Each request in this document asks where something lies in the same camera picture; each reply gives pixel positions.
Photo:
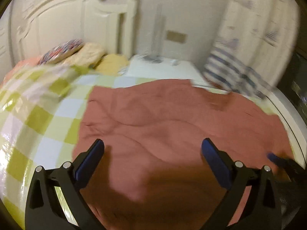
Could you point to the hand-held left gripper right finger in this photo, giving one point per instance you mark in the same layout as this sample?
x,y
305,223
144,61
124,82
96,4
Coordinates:
x,y
215,163

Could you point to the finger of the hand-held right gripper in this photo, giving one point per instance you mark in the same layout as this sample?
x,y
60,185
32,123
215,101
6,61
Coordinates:
x,y
274,158

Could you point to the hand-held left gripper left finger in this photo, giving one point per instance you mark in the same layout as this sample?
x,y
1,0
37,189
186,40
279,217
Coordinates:
x,y
90,160

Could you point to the pink quilted blanket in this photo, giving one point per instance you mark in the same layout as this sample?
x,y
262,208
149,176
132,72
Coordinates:
x,y
156,129

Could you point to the white window ledge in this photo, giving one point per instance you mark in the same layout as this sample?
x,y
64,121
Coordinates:
x,y
291,124

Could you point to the green checked bed sheet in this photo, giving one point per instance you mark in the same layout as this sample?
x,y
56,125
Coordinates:
x,y
43,124

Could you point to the dark window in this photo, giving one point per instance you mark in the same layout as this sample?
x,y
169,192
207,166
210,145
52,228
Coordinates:
x,y
298,88

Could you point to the yellow pillow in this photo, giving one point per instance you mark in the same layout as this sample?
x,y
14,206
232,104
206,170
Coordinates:
x,y
112,63

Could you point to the cream pillow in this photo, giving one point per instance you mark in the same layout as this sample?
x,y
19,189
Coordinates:
x,y
86,55

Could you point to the white nightstand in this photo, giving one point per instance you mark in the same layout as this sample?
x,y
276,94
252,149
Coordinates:
x,y
163,70

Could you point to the floral patterned pillow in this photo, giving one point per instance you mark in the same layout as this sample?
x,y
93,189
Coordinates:
x,y
61,50

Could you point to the pink cloth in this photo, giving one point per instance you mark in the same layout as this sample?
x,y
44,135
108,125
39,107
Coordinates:
x,y
24,66

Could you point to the sailboat print curtain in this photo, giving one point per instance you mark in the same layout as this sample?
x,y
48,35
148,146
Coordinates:
x,y
247,40

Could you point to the white wooden headboard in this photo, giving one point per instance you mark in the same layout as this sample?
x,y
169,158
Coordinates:
x,y
60,21

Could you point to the brass wall switch plate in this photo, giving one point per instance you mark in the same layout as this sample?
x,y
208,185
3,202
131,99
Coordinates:
x,y
176,37

